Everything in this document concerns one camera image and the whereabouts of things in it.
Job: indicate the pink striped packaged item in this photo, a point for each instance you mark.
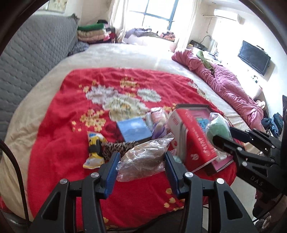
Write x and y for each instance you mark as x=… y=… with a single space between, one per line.
x=154 y=116

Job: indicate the grey cardboard box tray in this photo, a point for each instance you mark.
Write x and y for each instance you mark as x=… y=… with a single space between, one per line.
x=201 y=107

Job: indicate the green fluffy ball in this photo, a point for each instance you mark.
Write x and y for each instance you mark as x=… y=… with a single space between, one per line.
x=218 y=125

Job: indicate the white curtain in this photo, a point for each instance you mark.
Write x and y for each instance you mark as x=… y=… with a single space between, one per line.
x=118 y=17

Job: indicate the yellow packaged black hair clip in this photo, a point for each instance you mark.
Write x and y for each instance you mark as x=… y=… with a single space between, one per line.
x=96 y=142

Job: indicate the red floral blanket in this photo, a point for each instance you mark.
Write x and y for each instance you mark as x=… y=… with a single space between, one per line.
x=94 y=100

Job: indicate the blue booklet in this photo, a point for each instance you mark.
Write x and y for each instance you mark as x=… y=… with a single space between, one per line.
x=133 y=130

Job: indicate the cream bed sheet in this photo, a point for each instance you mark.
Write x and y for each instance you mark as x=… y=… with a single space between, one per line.
x=22 y=129

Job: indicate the white electric kettle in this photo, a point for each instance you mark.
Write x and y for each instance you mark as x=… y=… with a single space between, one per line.
x=212 y=47

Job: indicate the grey quilted sofa cover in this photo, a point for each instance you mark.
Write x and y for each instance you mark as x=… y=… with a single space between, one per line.
x=37 y=47

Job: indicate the brown item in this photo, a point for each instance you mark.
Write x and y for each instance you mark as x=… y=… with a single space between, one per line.
x=144 y=160

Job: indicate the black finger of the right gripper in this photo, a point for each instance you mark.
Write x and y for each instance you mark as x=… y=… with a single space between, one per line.
x=260 y=140
x=247 y=163

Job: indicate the pink quilted comforter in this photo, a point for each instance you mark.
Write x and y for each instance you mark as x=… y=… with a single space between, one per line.
x=226 y=85

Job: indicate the leopard print scrunchie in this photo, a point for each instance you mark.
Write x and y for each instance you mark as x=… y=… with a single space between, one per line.
x=122 y=147

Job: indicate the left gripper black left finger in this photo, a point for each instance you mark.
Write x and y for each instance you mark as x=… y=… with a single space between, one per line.
x=58 y=213

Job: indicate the stack of folded clothes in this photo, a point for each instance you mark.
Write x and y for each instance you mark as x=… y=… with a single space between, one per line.
x=100 y=32

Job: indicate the plush bear purple dress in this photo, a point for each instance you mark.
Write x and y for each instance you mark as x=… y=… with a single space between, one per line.
x=160 y=128

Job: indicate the black wall television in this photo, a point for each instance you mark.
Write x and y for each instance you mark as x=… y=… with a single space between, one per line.
x=255 y=57

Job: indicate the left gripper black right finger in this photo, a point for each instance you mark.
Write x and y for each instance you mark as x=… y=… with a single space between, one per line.
x=226 y=212

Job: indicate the green garment on comforter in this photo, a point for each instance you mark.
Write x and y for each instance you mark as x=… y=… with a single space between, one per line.
x=205 y=61

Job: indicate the dark blue patterned pillow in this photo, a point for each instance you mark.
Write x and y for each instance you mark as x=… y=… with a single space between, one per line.
x=78 y=47

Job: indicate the blue clothes on stool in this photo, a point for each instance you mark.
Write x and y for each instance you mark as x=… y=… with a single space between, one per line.
x=274 y=124

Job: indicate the pink book blue title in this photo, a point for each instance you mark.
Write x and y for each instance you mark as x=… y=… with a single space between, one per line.
x=219 y=164

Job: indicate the clothes pile on windowsill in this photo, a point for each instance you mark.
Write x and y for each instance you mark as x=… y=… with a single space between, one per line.
x=139 y=32

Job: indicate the red box lid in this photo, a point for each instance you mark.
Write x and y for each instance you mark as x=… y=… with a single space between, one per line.
x=190 y=138

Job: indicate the wall picture frame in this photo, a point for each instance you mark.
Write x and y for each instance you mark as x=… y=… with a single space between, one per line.
x=57 y=5

